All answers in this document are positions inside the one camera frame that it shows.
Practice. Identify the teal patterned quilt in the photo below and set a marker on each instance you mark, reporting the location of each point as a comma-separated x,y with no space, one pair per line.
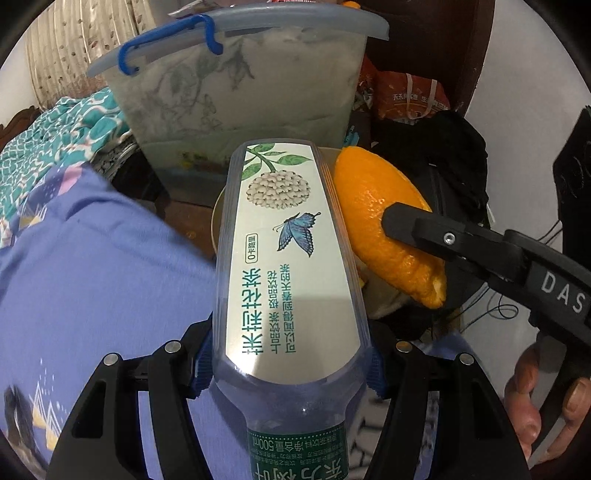
51,147

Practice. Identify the pointed orange peel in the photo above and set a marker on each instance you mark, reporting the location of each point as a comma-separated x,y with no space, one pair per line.
369,207

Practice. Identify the beige leaf-print curtain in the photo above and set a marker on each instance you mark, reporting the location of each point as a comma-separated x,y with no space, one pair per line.
78,41

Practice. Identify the clear plastic bottle white label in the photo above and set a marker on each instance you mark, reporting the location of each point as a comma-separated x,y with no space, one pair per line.
286,258

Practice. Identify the person's right hand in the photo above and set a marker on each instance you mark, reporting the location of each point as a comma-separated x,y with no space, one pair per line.
521,401

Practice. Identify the black cloth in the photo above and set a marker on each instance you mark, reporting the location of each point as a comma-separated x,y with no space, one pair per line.
455,152

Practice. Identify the clear storage box blue latch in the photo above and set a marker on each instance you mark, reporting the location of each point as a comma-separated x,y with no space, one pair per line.
240,92

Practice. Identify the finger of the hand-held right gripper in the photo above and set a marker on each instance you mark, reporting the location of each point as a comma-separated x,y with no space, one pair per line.
443,237

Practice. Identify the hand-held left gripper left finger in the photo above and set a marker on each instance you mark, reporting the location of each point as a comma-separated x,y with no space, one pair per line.
204,369

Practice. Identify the orange shopping bag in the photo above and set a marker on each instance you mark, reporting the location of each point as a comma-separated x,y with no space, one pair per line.
406,94

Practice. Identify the dark brown wooden furniture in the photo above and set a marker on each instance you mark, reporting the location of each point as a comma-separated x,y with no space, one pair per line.
429,32

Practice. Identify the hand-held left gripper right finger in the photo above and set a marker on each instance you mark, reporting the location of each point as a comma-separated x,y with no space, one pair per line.
375,374

